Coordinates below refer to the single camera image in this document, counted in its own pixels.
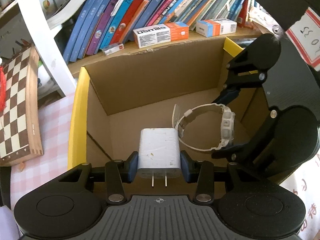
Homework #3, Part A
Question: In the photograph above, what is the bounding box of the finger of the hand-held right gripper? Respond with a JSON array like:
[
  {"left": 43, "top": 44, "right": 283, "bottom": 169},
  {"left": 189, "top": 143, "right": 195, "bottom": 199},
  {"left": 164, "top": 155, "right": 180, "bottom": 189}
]
[
  {"left": 212, "top": 109, "right": 279, "bottom": 166},
  {"left": 212, "top": 55, "right": 267, "bottom": 105}
]

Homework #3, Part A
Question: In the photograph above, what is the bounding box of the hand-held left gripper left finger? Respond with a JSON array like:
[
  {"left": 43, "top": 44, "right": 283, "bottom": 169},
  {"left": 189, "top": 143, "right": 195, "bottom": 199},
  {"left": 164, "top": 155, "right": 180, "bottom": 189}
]
[{"left": 58, "top": 152, "right": 139, "bottom": 205}]

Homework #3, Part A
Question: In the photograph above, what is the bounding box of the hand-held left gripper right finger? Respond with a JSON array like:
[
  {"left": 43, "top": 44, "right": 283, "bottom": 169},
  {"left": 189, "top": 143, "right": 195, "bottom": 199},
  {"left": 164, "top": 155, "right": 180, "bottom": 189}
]
[{"left": 180, "top": 150, "right": 265, "bottom": 203}]

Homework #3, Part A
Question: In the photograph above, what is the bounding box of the white wristwatch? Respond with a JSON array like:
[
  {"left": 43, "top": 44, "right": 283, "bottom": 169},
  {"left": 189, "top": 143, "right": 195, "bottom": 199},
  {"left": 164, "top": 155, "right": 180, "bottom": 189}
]
[{"left": 172, "top": 103, "right": 237, "bottom": 152}]

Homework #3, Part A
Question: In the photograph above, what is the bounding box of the large white charger plug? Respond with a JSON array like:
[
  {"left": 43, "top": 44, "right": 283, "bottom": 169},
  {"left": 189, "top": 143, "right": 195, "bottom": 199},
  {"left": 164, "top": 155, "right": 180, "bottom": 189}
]
[{"left": 136, "top": 128, "right": 182, "bottom": 188}]

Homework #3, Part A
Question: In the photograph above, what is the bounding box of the yellow cardboard box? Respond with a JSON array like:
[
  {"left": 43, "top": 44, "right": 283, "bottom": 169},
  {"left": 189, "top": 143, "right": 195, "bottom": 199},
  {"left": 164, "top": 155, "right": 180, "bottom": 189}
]
[{"left": 67, "top": 37, "right": 293, "bottom": 188}]

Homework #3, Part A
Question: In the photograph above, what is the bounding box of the white orange carton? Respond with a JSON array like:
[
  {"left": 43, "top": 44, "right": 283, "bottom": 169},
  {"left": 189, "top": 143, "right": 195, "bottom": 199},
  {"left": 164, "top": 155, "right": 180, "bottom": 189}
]
[
  {"left": 196, "top": 18, "right": 237, "bottom": 37},
  {"left": 132, "top": 22, "right": 190, "bottom": 48}
]

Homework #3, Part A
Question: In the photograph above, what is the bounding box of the small white red box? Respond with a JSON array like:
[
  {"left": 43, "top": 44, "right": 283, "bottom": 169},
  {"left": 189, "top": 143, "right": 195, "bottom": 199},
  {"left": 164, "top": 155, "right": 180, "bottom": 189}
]
[{"left": 102, "top": 42, "right": 125, "bottom": 56}]

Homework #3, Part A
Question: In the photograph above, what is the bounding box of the wooden chessboard box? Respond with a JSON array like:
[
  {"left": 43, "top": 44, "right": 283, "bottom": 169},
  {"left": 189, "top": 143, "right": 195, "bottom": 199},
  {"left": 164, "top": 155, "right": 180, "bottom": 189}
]
[{"left": 0, "top": 45, "right": 44, "bottom": 167}]

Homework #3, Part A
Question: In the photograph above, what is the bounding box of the row of colourful books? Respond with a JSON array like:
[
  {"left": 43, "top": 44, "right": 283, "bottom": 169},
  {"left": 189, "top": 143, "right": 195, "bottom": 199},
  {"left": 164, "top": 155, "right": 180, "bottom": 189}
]
[{"left": 62, "top": 0, "right": 260, "bottom": 63}]

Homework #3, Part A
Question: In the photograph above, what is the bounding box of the red tassel ornament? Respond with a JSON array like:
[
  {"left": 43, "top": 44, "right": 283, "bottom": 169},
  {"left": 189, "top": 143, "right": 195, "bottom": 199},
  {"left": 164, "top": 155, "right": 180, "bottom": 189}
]
[{"left": 0, "top": 65, "right": 7, "bottom": 112}]

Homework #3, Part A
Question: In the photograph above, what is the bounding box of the thick white paperback book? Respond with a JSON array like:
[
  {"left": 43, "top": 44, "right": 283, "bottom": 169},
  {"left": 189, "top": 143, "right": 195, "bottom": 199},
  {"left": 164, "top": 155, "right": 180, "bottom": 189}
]
[{"left": 47, "top": 0, "right": 94, "bottom": 30}]

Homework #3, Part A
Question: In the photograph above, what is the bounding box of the white bookshelf frame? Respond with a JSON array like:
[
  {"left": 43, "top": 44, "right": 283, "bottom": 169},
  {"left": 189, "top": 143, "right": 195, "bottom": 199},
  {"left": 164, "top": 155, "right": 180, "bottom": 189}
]
[{"left": 14, "top": 0, "right": 78, "bottom": 97}]

